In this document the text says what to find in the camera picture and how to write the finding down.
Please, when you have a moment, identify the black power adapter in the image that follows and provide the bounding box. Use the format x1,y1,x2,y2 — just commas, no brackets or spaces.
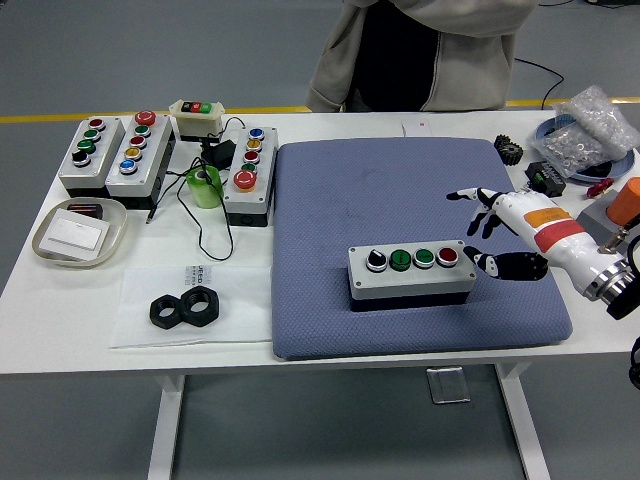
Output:
199,139,237,169

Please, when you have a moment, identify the black terminal module with green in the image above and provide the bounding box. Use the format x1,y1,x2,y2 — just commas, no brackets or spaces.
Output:
523,159,568,199

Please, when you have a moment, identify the white table leg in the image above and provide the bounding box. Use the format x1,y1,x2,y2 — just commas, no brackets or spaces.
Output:
147,373,187,480
494,363,551,480

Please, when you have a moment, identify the blue-grey quilted mat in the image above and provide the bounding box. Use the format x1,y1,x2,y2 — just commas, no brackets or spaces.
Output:
271,137,574,361

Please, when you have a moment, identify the white right table leg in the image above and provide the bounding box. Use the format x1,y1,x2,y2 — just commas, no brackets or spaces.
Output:
494,363,551,480

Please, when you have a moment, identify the white left table leg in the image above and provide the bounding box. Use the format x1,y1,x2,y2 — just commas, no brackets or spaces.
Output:
147,373,187,480

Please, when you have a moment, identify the large black hex nut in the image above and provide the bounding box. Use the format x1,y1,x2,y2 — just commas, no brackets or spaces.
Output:
179,284,223,329

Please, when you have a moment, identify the thin black adapter cable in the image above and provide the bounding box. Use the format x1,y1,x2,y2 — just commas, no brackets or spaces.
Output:
145,115,246,262

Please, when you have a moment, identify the green film roll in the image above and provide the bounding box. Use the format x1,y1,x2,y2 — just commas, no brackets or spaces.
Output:
186,165,223,209

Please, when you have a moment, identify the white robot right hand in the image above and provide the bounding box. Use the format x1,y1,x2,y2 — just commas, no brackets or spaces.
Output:
446,186,627,296

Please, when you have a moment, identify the grey four-button control box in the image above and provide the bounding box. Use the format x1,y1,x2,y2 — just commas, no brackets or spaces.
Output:
58,115,126,199

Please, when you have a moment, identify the black gear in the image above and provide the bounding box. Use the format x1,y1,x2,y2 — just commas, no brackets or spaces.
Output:
493,133,525,166

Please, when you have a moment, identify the clear bag of transparent parts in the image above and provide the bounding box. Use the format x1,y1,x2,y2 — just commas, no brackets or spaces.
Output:
554,84,640,156

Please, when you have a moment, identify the orange cylinder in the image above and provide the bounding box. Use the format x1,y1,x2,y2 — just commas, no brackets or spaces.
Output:
606,177,640,229

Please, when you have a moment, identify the white printed paper sheet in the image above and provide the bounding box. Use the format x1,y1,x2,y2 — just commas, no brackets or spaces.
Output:
109,264,274,350

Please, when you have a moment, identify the grey four-button box with selector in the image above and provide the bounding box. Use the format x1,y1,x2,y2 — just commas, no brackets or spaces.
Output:
347,239,478,314

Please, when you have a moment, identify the blue round plate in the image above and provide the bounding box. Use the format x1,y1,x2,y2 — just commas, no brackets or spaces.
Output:
533,115,639,182

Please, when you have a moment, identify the white wall switch plate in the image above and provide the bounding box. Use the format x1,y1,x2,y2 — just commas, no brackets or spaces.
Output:
40,208,111,261

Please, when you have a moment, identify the grey block base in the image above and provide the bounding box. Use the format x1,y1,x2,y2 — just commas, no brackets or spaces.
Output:
576,192,640,246

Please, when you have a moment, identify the clear under-table control panel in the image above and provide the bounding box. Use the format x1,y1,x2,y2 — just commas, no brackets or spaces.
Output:
426,366,472,405

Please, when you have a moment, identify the small black hex nut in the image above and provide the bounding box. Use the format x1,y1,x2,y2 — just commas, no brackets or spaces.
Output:
149,294,187,330

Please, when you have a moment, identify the dark red-brown small block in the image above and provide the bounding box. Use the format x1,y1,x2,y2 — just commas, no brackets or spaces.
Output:
66,202,105,220

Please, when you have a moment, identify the black floor cable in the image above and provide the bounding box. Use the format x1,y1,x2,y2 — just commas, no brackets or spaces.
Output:
514,57,566,109

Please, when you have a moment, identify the clear bag of metal washers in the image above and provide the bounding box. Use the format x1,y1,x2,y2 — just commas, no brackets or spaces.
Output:
531,119,626,179

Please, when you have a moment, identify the cream three-button switch box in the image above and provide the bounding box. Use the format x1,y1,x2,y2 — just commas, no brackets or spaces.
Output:
168,98,227,144

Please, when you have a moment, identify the white oval tray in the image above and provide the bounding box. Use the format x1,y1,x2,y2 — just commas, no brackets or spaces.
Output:
31,197,129,270

